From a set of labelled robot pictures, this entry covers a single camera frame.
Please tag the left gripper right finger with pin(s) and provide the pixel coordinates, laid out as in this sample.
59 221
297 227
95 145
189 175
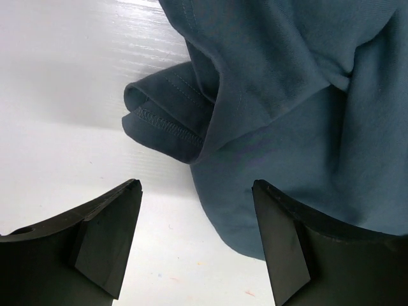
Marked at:
314 259

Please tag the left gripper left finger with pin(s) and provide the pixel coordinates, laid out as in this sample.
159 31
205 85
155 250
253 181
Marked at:
78 257

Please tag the blue-grey t shirt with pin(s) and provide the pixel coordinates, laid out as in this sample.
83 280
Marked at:
310 96

